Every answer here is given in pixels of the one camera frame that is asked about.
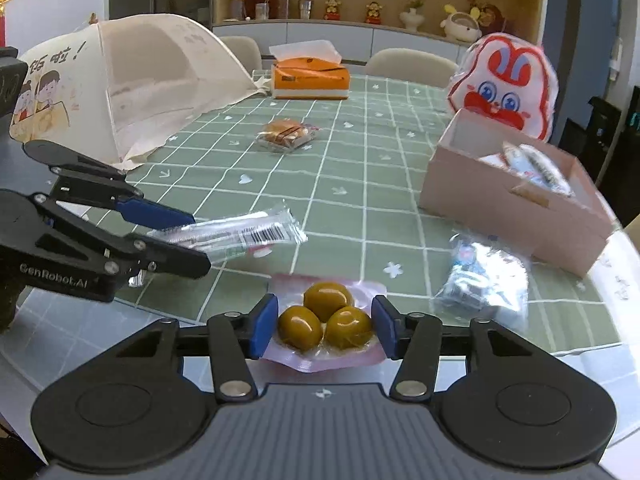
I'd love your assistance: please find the brown lion plush toy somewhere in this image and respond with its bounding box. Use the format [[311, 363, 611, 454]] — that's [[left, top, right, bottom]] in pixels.
[[467, 0, 507, 36]]

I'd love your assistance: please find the black furniture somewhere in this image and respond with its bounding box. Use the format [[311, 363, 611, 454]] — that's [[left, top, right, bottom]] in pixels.
[[562, 85, 640, 186]]

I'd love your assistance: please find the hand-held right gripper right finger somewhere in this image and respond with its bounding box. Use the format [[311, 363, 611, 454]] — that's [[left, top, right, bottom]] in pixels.
[[371, 294, 533, 401]]

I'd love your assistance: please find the green checkered tablecloth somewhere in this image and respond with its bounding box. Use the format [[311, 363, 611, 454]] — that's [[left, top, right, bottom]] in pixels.
[[0, 72, 640, 401]]

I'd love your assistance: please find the pink packet of green eggs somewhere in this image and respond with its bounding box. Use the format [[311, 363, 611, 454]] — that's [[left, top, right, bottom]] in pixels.
[[262, 274, 388, 373]]

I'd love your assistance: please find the blue white snack packet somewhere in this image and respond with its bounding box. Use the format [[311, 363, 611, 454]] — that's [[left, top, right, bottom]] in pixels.
[[501, 141, 575, 197]]

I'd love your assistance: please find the white vase with flowers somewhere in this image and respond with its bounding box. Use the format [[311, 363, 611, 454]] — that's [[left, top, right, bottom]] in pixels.
[[400, 0, 427, 31]]

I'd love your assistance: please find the cream mesh food cover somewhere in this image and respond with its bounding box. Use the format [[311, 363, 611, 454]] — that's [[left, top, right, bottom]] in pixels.
[[9, 14, 271, 173]]

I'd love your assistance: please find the white tissue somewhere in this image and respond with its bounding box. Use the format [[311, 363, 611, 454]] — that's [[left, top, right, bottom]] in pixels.
[[269, 40, 343, 65]]

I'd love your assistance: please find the brown cardboard box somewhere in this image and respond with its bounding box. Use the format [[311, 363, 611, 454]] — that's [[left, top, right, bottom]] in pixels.
[[417, 107, 617, 278]]

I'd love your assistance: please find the wooden wall shelf cabinet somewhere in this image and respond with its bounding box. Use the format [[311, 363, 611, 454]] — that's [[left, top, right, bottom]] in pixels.
[[210, 0, 546, 68]]

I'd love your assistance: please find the beige dining chair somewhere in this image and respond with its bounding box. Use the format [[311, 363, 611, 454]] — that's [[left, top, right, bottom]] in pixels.
[[219, 35, 264, 77]]

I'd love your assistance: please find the red white rabbit bag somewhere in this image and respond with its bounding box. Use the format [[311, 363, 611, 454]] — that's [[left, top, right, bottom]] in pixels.
[[446, 31, 560, 142]]

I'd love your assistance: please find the white plush toy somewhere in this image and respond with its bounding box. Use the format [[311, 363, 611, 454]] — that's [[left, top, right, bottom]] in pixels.
[[439, 4, 484, 43]]

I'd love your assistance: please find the beige chair back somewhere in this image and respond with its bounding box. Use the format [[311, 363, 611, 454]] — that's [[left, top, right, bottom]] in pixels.
[[364, 48, 460, 89]]

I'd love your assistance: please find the dark blue door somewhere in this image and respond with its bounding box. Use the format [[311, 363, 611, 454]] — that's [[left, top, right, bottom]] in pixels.
[[545, 0, 623, 126]]

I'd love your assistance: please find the silver blue snack packet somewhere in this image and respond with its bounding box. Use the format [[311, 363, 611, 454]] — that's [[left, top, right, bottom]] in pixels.
[[432, 232, 531, 331]]

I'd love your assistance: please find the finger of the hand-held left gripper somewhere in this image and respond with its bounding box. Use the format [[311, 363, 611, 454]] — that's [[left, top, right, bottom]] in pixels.
[[22, 139, 197, 232], [30, 193, 213, 280]]

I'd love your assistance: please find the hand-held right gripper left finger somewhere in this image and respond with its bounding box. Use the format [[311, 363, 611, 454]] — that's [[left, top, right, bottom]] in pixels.
[[115, 294, 279, 400]]

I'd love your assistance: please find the long clear barcode snack packet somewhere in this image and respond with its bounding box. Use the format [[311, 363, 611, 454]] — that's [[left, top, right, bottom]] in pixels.
[[127, 199, 308, 288]]

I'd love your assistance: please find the orange tissue box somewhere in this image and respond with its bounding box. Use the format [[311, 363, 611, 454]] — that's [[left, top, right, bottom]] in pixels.
[[270, 57, 352, 101]]

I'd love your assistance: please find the clear bread packet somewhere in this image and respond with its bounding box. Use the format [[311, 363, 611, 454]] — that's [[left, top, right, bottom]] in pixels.
[[256, 117, 317, 153]]

